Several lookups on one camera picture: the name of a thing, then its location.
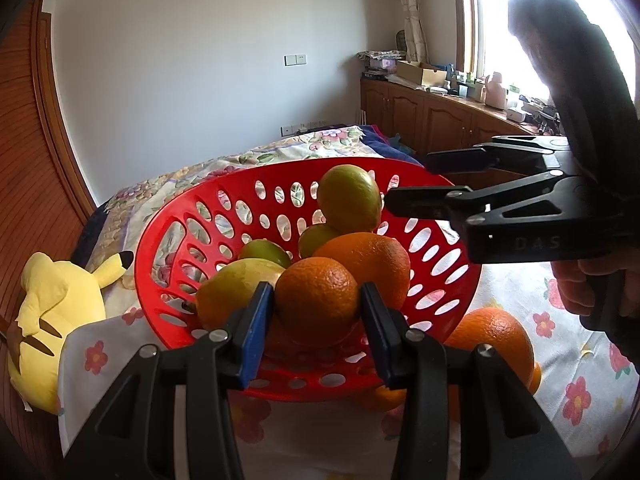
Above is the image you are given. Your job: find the yellow plush toy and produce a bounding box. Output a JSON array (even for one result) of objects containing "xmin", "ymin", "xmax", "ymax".
[{"xmin": 7, "ymin": 250, "xmax": 136, "ymax": 416}]

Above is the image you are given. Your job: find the small tangerine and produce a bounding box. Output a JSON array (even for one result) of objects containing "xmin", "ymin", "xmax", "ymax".
[
  {"xmin": 274, "ymin": 256, "xmax": 362, "ymax": 345},
  {"xmin": 359, "ymin": 385, "xmax": 409, "ymax": 414},
  {"xmin": 525, "ymin": 360, "xmax": 543, "ymax": 395}
]

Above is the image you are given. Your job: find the dark blue cloth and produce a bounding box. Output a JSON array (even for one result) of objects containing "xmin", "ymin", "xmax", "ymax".
[{"xmin": 360, "ymin": 127, "xmax": 422, "ymax": 162}]

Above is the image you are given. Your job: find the open cardboard box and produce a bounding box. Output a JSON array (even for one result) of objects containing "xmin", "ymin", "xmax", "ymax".
[{"xmin": 396, "ymin": 60, "xmax": 448, "ymax": 87}]

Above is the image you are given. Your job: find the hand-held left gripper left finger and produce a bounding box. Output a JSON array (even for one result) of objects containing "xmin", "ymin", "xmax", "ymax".
[{"xmin": 65, "ymin": 282, "xmax": 276, "ymax": 480}]

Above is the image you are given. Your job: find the white wall socket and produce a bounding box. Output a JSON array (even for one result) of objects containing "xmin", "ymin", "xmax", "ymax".
[{"xmin": 281, "ymin": 120, "xmax": 329, "ymax": 137}]

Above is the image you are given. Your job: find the wooden framed window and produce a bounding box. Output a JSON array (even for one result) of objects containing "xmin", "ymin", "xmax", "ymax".
[{"xmin": 452, "ymin": 0, "xmax": 640, "ymax": 107}]

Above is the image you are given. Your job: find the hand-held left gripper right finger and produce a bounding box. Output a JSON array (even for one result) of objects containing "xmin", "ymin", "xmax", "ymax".
[{"xmin": 359, "ymin": 282, "xmax": 583, "ymax": 480}]

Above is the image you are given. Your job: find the long wooden cabinet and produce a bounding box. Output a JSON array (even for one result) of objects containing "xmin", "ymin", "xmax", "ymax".
[{"xmin": 360, "ymin": 77, "xmax": 567, "ymax": 182}]

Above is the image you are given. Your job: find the person's right hand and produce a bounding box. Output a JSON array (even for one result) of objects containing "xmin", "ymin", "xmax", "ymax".
[{"xmin": 552, "ymin": 251, "xmax": 640, "ymax": 318}]

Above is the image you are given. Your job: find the floral strawberry tablecloth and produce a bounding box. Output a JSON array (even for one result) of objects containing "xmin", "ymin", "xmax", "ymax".
[{"xmin": 57, "ymin": 255, "xmax": 640, "ymax": 480}]

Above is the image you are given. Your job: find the pink kettle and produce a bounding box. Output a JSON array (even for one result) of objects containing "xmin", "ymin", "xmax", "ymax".
[{"xmin": 482, "ymin": 71, "xmax": 509, "ymax": 109}]

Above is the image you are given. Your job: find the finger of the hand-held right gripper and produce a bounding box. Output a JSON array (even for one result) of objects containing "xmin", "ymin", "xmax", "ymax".
[
  {"xmin": 386, "ymin": 170, "xmax": 581, "ymax": 227},
  {"xmin": 421, "ymin": 135, "xmax": 572, "ymax": 177}
]

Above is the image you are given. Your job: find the small green-yellow fruit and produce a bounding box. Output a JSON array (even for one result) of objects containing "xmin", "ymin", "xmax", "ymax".
[
  {"xmin": 239, "ymin": 239, "xmax": 292, "ymax": 269},
  {"xmin": 298, "ymin": 223, "xmax": 343, "ymax": 259},
  {"xmin": 317, "ymin": 165, "xmax": 384, "ymax": 235}
]

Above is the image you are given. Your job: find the red perforated plastic basket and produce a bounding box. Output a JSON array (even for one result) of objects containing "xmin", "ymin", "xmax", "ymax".
[{"xmin": 134, "ymin": 157, "xmax": 483, "ymax": 403}]

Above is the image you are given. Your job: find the large yellow lemon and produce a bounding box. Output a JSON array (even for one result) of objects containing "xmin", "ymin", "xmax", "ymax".
[{"xmin": 195, "ymin": 257, "xmax": 286, "ymax": 332}]

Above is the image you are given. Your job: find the patterned white curtain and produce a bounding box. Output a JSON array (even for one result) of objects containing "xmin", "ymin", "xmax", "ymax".
[{"xmin": 390, "ymin": 0, "xmax": 429, "ymax": 63}]

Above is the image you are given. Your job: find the person's right forearm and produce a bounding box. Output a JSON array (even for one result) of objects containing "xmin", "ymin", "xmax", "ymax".
[{"xmin": 507, "ymin": 0, "xmax": 632, "ymax": 187}]

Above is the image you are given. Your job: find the large orange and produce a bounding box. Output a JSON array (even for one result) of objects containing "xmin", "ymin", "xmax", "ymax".
[
  {"xmin": 314, "ymin": 232, "xmax": 412, "ymax": 322},
  {"xmin": 442, "ymin": 308, "xmax": 536, "ymax": 392}
]

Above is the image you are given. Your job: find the floral bed blanket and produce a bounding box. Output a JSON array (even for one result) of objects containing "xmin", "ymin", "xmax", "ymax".
[{"xmin": 82, "ymin": 125, "xmax": 426, "ymax": 291}]

